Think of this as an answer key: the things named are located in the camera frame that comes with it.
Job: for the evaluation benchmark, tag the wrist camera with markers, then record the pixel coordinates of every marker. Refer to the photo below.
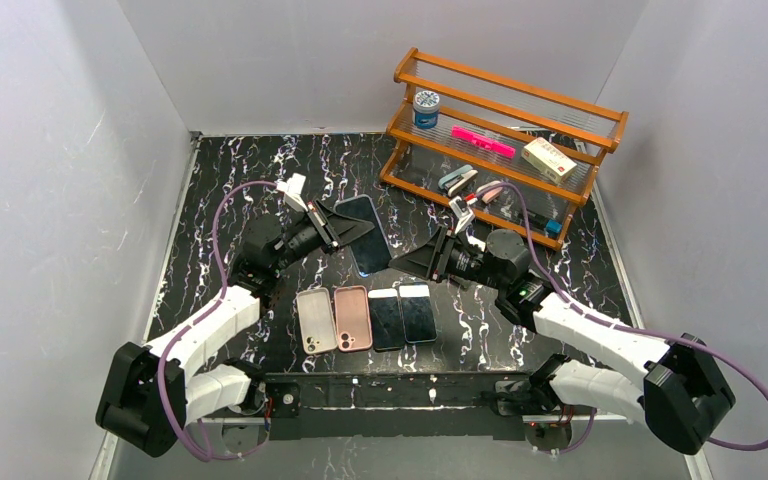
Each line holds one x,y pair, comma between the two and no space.
463,212
292,192

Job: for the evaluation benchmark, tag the blue lidded jar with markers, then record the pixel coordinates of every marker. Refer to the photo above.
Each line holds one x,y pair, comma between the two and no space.
426,107

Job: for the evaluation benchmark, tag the pink phone case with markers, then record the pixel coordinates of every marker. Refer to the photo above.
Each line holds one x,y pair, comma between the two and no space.
352,319

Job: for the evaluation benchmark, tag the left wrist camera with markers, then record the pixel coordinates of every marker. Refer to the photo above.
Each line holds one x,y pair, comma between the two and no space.
292,192

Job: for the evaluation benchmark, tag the pink highlighter pen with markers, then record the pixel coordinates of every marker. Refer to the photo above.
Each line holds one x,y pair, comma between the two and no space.
483,142

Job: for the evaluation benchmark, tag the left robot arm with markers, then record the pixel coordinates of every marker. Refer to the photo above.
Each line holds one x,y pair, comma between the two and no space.
154,391

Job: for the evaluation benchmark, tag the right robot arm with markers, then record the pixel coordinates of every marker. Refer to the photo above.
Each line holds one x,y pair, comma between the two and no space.
672,387

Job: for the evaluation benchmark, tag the pink stapler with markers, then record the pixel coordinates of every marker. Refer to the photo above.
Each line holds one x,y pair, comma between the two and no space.
489,192

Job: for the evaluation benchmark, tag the bare black phone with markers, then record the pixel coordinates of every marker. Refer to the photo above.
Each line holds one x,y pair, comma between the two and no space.
417,313
386,320

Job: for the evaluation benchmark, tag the white red carton box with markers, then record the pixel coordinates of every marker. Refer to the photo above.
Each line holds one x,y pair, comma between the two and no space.
548,160

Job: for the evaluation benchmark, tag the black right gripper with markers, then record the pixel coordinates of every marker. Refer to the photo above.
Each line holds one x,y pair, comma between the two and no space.
439,258

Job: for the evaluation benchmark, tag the teal and white stapler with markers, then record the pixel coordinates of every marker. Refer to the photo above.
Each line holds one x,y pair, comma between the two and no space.
454,181

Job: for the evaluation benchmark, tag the orange wooden shelf rack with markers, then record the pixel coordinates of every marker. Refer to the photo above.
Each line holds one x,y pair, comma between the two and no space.
511,112

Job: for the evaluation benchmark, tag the beige phone case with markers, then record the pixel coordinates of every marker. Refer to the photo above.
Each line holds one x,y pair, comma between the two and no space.
316,321

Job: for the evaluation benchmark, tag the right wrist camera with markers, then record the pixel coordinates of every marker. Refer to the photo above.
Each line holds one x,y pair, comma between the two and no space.
463,212

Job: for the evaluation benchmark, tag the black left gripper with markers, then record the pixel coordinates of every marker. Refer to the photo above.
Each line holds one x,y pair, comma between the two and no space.
325,226

